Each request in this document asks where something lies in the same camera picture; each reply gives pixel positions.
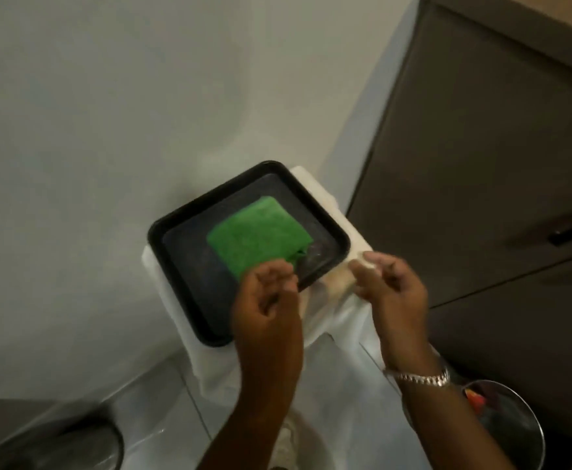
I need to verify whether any person's right hand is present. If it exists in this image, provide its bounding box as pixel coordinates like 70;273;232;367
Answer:
351;252;432;371

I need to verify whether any person's left hand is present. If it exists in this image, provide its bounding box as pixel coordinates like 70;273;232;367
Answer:
230;259;305;382

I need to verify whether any white cloth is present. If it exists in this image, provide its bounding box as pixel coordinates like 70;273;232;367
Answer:
141;165;443;470

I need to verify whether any person's right forearm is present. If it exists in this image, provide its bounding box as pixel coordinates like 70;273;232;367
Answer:
383;359;514;470

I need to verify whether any person's left forearm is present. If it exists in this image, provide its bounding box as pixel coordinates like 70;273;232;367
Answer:
195;374;304;470

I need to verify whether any green scouring pad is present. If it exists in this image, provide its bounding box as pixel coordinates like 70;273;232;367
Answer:
206;196;314;281

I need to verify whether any black rectangular tray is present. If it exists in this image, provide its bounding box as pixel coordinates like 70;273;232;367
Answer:
147;160;352;348

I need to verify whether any light-coloured shoe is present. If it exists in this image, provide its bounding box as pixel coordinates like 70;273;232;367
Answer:
270;415;302;470

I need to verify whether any brown cabinet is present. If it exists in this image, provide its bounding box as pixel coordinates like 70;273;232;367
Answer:
346;0;572;443

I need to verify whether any shiny metal bin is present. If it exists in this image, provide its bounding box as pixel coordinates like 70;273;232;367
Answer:
461;379;547;470

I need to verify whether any dark grey round container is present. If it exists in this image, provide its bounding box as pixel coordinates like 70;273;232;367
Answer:
0;399;124;470

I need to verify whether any silver wrist bracelet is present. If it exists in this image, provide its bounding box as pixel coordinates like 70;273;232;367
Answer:
383;366;451;388

